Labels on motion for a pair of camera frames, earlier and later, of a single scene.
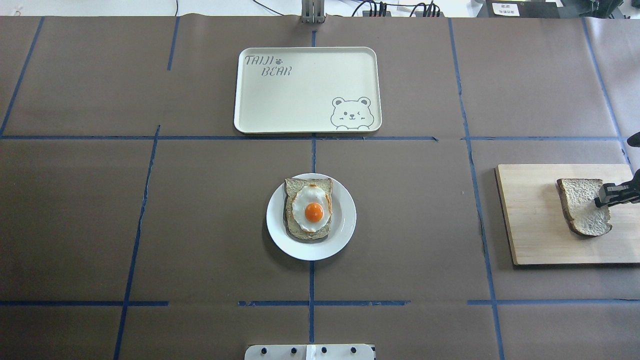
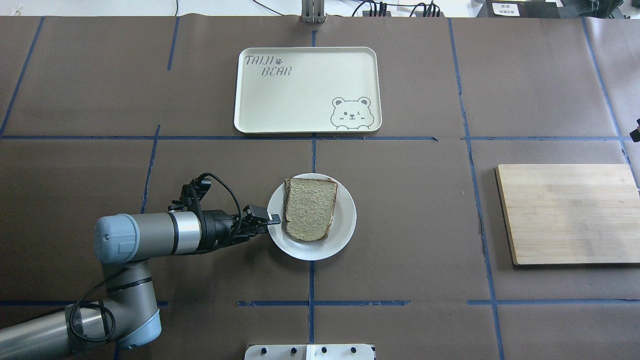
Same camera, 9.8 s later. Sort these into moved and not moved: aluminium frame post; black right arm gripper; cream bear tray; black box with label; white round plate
Moved: black right arm gripper
Not moved: white round plate; aluminium frame post; cream bear tray; black box with label
